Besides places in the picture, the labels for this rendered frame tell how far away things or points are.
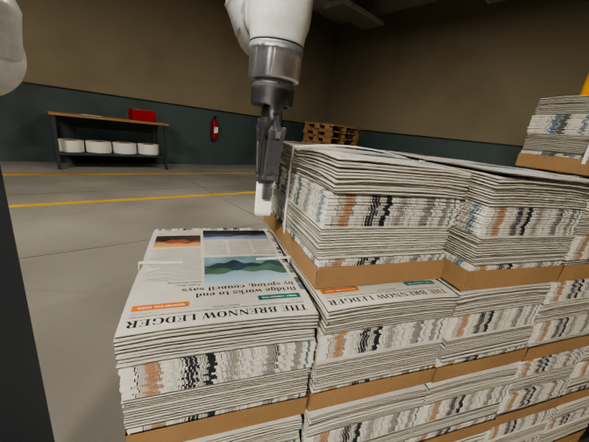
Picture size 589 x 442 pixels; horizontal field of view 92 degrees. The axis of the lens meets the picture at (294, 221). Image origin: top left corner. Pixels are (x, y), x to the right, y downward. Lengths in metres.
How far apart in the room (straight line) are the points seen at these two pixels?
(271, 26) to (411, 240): 0.43
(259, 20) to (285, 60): 0.07
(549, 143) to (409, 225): 0.77
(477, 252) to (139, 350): 0.57
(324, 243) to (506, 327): 0.51
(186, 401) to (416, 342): 0.43
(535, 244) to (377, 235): 0.35
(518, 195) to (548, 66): 6.86
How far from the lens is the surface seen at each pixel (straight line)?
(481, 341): 0.81
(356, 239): 0.51
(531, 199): 0.69
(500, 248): 0.68
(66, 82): 6.90
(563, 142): 1.24
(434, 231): 0.61
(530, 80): 7.47
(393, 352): 0.63
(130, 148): 6.41
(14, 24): 0.78
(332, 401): 0.64
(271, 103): 0.51
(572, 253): 0.88
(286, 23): 0.52
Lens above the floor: 1.09
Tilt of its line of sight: 18 degrees down
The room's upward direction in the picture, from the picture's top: 7 degrees clockwise
